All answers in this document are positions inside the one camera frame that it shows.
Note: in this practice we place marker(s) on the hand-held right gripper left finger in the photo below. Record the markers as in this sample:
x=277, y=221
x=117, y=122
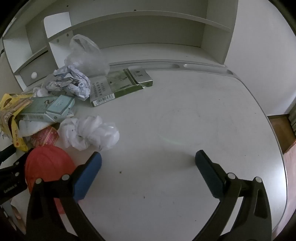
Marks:
x=89, y=178

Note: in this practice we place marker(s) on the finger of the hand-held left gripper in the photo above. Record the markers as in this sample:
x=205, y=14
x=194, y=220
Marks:
x=7, y=154
x=16, y=168

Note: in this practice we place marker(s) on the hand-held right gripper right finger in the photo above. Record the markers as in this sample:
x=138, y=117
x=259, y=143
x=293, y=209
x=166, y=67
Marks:
x=208, y=173

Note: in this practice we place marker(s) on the white paper sheet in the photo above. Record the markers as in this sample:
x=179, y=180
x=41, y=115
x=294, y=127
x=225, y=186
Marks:
x=32, y=127

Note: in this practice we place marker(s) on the pink red packet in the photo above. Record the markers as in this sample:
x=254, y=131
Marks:
x=45, y=138

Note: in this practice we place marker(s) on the yellow snack wrapper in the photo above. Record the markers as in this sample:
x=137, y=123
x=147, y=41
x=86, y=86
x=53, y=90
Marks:
x=13, y=102

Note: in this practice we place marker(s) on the teal cardboard box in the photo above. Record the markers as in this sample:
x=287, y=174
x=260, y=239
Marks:
x=55, y=105

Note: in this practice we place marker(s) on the small white tissue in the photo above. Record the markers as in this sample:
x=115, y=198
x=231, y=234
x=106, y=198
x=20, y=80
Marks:
x=40, y=92

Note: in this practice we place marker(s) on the light cloth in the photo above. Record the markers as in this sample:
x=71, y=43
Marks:
x=69, y=81

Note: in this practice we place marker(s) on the green carton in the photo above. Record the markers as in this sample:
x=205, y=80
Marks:
x=115, y=83

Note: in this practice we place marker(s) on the clear plastic bag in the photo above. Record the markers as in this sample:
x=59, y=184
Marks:
x=87, y=58

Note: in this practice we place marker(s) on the pink bedding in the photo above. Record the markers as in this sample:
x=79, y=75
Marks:
x=291, y=157

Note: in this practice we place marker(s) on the white drawer with round knob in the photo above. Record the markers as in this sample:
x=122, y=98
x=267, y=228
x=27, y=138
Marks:
x=41, y=69

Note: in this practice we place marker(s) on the white desk hutch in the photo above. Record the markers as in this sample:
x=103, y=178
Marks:
x=138, y=30

